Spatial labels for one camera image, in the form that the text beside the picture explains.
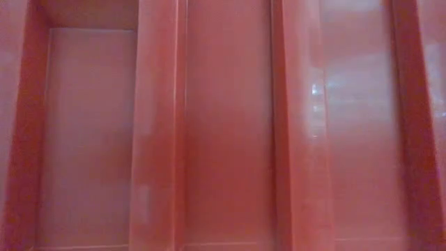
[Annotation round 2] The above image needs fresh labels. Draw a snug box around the red plastic bin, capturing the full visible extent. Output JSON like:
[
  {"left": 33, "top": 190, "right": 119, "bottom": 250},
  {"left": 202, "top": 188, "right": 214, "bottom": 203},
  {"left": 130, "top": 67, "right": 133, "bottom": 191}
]
[{"left": 0, "top": 0, "right": 446, "bottom": 251}]

